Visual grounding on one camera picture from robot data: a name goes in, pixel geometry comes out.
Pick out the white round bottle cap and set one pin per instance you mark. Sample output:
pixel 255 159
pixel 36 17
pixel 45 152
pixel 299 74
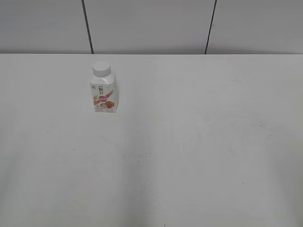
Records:
pixel 101 69

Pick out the white yogurt drink bottle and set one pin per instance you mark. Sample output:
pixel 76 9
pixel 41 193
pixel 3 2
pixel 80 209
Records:
pixel 105 93

